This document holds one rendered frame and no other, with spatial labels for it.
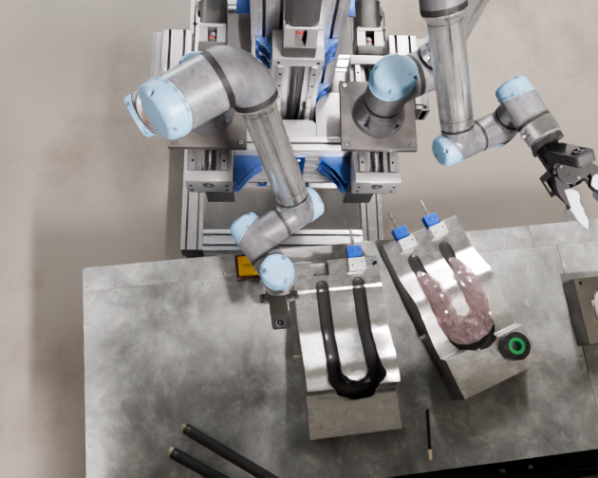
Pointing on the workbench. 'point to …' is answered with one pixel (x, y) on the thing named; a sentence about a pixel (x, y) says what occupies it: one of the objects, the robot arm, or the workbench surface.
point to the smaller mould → (593, 308)
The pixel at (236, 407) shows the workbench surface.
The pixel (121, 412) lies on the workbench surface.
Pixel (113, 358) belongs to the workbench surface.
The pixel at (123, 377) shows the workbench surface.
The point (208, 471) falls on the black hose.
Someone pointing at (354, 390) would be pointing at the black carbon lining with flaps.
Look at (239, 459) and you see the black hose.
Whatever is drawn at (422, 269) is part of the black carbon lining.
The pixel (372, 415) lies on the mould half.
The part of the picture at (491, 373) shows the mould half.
